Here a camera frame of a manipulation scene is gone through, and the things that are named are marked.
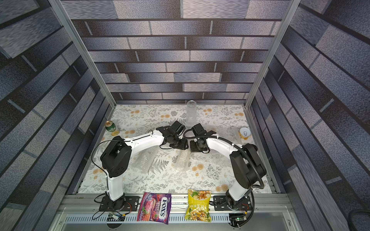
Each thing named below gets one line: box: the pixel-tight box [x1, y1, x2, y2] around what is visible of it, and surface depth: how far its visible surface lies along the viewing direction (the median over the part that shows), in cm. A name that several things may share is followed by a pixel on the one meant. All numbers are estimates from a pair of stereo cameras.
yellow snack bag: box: [185, 189, 212, 223], surface depth 71 cm
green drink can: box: [104, 120, 117, 133], surface depth 97 cm
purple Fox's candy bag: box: [136, 192, 172, 225], surface depth 72 cm
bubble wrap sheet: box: [188, 149, 233, 170], surface depth 91 cm
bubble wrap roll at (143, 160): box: [132, 145, 159, 174], surface depth 83 cm
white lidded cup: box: [239, 127, 252, 138], surface depth 98 cm
